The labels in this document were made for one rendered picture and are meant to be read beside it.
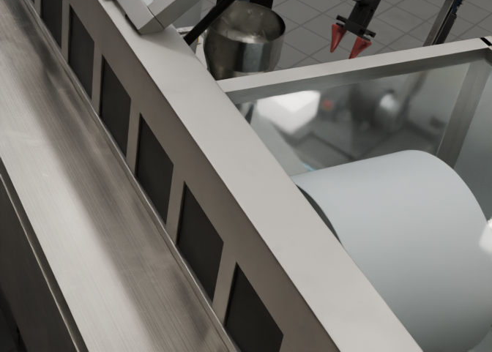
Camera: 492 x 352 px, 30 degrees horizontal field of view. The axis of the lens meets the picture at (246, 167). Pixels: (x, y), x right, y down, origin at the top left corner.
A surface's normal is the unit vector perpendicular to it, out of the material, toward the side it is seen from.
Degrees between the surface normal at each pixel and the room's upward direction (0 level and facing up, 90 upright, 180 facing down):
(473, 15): 0
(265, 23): 90
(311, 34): 0
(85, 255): 0
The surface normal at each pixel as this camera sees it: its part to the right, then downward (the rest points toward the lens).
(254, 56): 0.22, 0.64
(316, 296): 0.14, -0.76
